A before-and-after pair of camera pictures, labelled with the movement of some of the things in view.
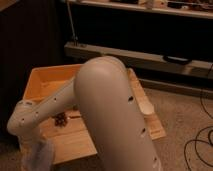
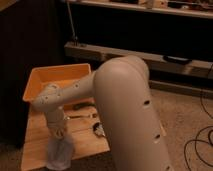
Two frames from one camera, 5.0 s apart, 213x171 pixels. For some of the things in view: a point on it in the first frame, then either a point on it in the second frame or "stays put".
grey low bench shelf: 142,59 stays put
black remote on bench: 177,60 stays put
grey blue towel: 37,156 -> 60,153
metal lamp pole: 72,25 stays put
